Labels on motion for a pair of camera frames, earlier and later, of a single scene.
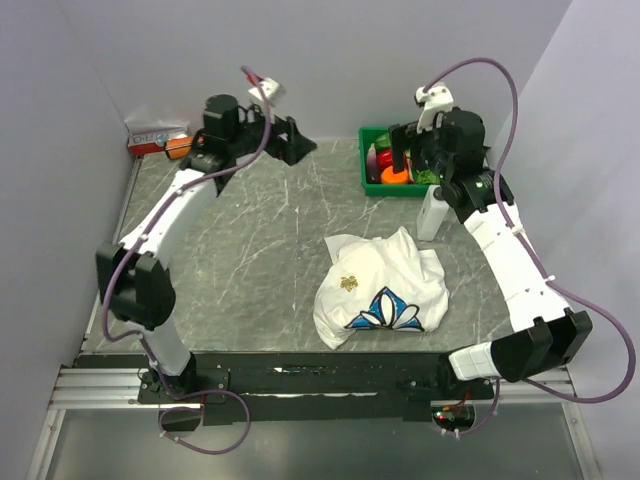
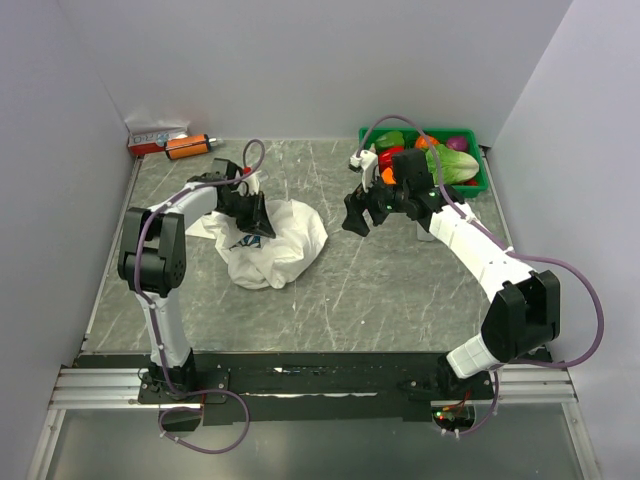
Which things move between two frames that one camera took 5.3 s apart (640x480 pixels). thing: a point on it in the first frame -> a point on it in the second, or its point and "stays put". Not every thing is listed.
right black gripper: [407, 136] -> [356, 204]
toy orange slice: [389, 177] stays put
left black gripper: [297, 145] -> [258, 221]
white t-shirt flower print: [385, 283] -> [256, 260]
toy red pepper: [385, 159] stays put
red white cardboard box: [146, 143] stays put
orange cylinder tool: [179, 147] stays put
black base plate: [299, 387] stays put
